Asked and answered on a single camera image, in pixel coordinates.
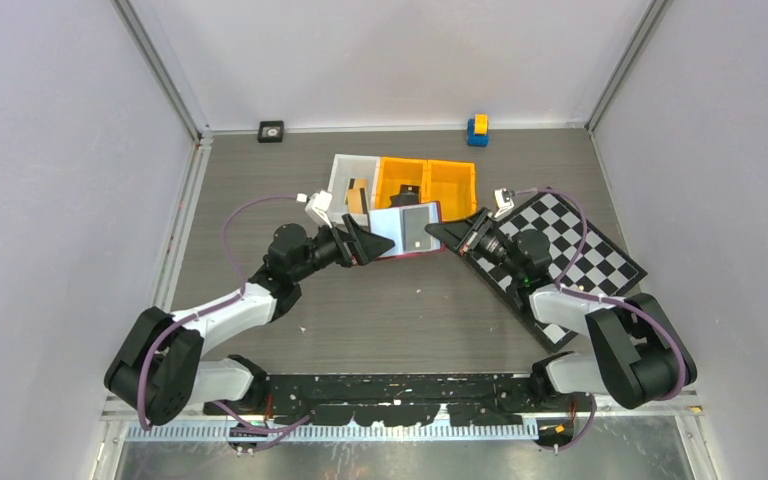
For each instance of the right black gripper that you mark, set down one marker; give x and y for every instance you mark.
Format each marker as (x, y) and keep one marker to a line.
(465, 236)

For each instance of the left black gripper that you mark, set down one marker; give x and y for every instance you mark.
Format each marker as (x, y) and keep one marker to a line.
(355, 246)

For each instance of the grey chip credit card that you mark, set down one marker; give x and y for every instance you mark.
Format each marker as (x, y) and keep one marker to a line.
(414, 219)

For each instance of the red card holder wallet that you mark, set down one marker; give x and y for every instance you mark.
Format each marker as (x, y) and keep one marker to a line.
(388, 222)

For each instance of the orange gold credit card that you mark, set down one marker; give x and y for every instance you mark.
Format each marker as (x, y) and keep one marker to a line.
(355, 183)

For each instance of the dark grey credit card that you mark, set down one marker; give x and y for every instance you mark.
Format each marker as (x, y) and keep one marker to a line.
(408, 195)

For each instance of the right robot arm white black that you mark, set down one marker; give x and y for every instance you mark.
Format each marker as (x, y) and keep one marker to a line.
(636, 356)

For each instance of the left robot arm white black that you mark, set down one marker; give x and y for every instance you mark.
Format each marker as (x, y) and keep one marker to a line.
(161, 366)

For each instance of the orange bin with cards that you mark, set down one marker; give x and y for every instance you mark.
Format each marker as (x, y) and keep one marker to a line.
(394, 172)

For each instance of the empty orange bin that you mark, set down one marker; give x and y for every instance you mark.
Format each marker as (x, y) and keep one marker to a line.
(453, 186)

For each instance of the white plastic bin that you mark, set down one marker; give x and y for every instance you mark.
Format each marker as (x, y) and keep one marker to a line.
(344, 167)

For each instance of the blue yellow toy block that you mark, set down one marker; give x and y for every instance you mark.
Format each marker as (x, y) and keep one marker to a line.
(478, 131)

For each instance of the black white checkerboard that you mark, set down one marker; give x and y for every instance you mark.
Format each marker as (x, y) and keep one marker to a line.
(603, 267)

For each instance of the small black square box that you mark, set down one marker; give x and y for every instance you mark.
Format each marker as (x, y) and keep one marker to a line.
(271, 131)

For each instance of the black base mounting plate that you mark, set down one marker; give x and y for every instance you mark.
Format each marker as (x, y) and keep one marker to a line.
(399, 400)

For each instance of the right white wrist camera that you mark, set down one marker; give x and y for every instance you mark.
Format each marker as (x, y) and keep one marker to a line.
(505, 202)

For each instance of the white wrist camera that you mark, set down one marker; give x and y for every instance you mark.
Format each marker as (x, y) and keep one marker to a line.
(316, 206)
(505, 202)

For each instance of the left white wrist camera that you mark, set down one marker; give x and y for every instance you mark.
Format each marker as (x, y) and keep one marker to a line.
(316, 206)

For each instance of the aluminium rail frame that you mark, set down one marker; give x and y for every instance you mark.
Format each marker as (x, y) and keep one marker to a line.
(194, 425)

